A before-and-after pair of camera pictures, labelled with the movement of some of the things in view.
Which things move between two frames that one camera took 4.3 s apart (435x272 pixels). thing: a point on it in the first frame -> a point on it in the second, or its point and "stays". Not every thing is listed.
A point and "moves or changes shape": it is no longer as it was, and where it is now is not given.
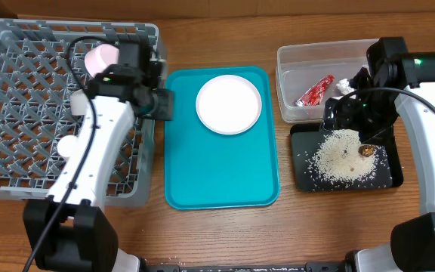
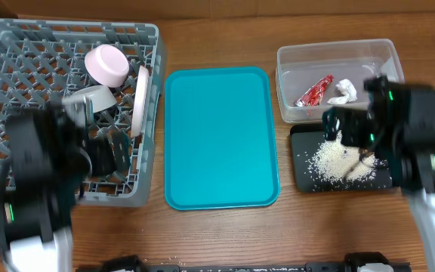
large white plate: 228,104 moves or changes shape
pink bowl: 100,57 stays
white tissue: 343,86 stays
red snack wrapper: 313,96 stays
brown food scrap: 366,150 stays
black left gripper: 167,109 -> 105,163
